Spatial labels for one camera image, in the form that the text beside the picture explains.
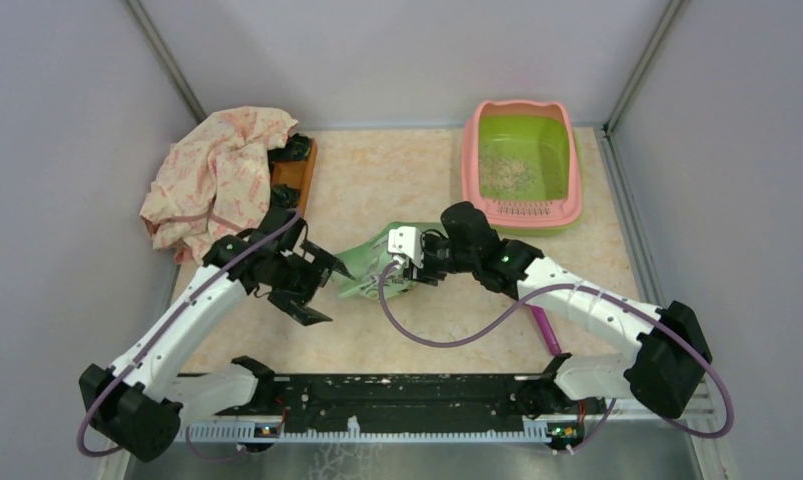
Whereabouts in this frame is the dark patterned rolled fabric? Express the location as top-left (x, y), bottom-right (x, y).
top-left (268, 133), bottom-right (312, 164)

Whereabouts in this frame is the magenta plastic litter scoop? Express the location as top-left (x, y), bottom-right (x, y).
top-left (530, 306), bottom-right (562, 356)

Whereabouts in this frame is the purple cable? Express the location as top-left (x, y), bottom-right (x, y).
top-left (377, 259), bottom-right (736, 458)
top-left (76, 209), bottom-right (303, 464)

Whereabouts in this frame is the pink and green litter box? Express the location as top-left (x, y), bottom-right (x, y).
top-left (460, 99), bottom-right (583, 236)

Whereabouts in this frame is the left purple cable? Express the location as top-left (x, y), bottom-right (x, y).
top-left (76, 209), bottom-right (303, 464)

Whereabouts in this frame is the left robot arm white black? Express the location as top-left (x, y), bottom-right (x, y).
top-left (76, 206), bottom-right (351, 462)

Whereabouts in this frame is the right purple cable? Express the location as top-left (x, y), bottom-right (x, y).
top-left (377, 259), bottom-right (736, 458)

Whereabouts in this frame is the white slotted cable duct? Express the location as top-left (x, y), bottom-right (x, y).
top-left (174, 419), bottom-right (552, 444)

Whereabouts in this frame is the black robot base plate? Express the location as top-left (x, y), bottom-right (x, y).
top-left (212, 372), bottom-right (606, 437)

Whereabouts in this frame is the green cat litter bag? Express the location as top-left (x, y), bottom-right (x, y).
top-left (330, 222), bottom-right (445, 301)

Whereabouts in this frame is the pink patterned crumpled cloth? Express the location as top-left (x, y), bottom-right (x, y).
top-left (139, 106), bottom-right (298, 265)

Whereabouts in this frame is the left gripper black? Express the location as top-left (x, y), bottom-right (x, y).
top-left (269, 240), bottom-right (353, 325)

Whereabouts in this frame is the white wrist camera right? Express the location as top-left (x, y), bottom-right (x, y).
top-left (387, 226), bottom-right (424, 269)

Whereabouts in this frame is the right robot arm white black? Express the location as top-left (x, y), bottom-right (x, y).
top-left (387, 202), bottom-right (712, 419)

